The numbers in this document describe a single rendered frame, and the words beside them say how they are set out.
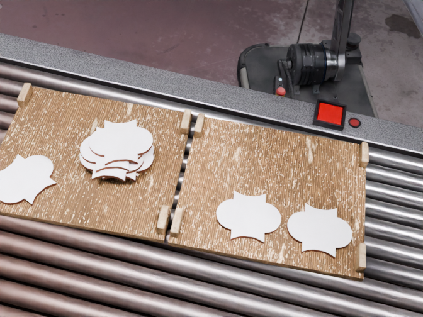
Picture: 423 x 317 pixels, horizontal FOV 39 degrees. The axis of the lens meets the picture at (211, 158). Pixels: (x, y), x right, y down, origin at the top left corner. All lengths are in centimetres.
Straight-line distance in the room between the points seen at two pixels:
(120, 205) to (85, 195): 8
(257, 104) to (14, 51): 65
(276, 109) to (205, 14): 167
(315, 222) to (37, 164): 62
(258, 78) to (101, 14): 98
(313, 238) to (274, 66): 139
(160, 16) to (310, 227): 200
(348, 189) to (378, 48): 183
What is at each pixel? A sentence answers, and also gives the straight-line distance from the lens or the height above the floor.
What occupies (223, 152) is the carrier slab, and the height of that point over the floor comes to 94.
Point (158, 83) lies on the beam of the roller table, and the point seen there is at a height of 92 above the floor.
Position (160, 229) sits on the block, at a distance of 124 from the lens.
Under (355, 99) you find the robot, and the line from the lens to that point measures 253.
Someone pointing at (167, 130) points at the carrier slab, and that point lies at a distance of 141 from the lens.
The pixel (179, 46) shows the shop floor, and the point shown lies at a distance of 294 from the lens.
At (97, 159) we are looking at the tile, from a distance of 131.
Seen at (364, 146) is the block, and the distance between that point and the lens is 143.
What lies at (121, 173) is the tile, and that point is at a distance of 130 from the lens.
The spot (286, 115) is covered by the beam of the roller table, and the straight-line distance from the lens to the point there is 150.
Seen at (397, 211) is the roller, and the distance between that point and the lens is 141.
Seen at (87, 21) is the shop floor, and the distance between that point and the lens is 308.
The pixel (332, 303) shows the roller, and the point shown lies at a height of 92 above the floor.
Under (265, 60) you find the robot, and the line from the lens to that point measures 258.
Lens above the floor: 205
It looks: 54 degrees down
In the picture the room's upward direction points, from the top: 7 degrees clockwise
